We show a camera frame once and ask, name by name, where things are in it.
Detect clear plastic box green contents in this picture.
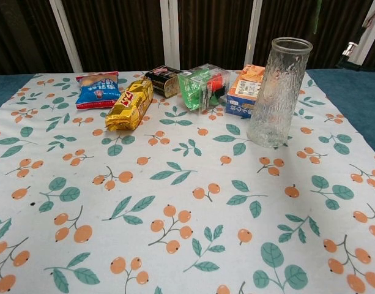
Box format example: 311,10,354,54
177,63,231,113

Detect clear textured glass vase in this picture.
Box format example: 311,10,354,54
247,37,314,149

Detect blue snack bag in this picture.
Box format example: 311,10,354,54
75,71,121,111

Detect black tin box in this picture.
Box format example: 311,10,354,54
143,66,182,98

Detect orange carton box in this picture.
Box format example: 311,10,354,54
226,64,266,119

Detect white partition frame post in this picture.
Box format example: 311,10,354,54
245,0,263,67
357,0,375,64
49,0,83,73
160,0,180,70

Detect black silver stand piece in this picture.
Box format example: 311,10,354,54
335,26,369,70

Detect white floral fruit tablecloth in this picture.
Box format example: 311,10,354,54
0,70,375,294

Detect gold biscuit package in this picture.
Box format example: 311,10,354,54
105,78,154,132

